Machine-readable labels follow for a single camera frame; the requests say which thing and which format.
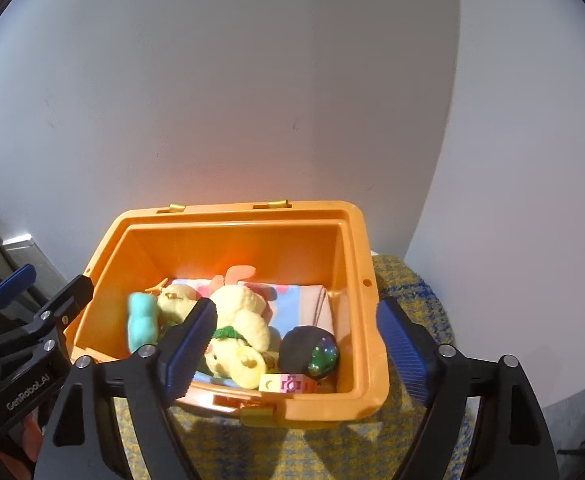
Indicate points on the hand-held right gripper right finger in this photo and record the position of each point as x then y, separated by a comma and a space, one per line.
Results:
402, 350

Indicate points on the black round toy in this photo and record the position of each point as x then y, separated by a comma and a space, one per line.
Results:
297, 347

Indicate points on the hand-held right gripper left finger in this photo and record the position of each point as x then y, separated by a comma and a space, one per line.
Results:
192, 345

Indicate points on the yellow blue plaid cloth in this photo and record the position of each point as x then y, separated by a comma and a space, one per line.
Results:
412, 285

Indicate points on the floral print cloth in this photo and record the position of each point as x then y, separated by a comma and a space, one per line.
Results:
292, 310

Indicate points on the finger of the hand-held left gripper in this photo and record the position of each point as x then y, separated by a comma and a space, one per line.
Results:
15, 282
65, 302

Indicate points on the yellow toy block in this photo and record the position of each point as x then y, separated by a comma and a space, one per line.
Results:
270, 384

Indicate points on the purple pink toy block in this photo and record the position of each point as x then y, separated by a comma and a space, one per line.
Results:
292, 384

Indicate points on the large yellow plush toy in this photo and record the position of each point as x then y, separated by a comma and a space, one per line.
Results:
242, 315

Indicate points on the orange plastic storage box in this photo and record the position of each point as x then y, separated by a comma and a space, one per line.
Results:
232, 240

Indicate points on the teal star plush toy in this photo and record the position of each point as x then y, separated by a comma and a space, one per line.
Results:
142, 320

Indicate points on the small yellow plush toy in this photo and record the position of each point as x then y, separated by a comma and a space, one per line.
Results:
177, 305

